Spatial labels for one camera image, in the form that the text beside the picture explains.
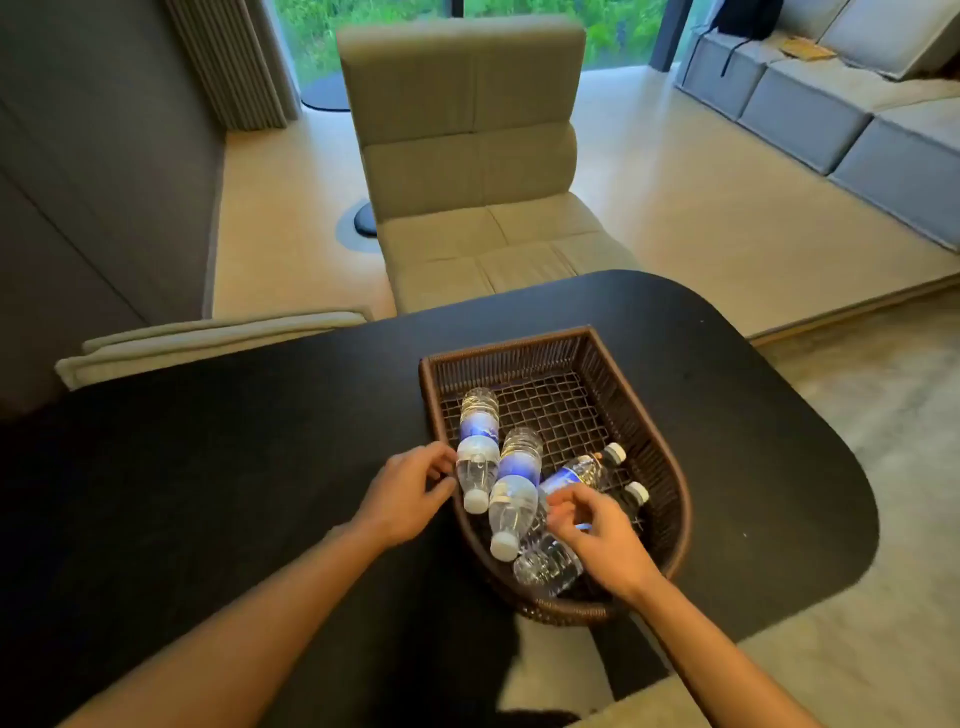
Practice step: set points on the black window post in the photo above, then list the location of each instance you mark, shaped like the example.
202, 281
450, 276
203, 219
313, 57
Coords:
671, 34

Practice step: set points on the person's left forearm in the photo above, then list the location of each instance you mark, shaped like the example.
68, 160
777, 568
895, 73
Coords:
225, 645

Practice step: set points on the black round floor base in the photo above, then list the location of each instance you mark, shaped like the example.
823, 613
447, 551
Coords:
326, 94

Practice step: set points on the person's left thumb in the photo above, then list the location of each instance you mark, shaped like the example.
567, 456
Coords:
442, 491

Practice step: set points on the black round chair base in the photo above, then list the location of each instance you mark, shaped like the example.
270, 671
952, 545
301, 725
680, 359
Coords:
365, 221

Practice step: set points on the person's right forearm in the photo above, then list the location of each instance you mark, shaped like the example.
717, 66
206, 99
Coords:
712, 660

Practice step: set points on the person's right thumb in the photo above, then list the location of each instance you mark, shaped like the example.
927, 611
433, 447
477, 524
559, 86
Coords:
559, 523

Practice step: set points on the beige upholstered armchair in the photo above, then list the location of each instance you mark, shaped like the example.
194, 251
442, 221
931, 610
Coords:
465, 172
187, 341

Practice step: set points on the beige pleated curtain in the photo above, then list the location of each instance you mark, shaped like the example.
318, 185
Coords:
232, 60

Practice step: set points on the person's left hand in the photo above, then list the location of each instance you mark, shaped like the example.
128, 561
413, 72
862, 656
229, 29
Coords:
397, 499

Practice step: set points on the black backpack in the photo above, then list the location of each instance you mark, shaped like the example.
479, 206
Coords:
746, 19

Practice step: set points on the person's right hand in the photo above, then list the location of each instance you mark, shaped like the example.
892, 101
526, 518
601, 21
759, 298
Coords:
607, 544

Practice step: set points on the grey sectional sofa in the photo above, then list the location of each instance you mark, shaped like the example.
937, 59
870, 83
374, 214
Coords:
840, 105

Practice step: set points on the brown flat cardboard piece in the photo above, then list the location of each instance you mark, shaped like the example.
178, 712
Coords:
806, 49

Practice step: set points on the clear water bottle blue label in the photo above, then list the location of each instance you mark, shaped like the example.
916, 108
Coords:
478, 450
636, 493
514, 499
546, 568

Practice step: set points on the brown wicker basket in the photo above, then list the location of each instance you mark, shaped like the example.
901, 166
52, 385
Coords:
645, 420

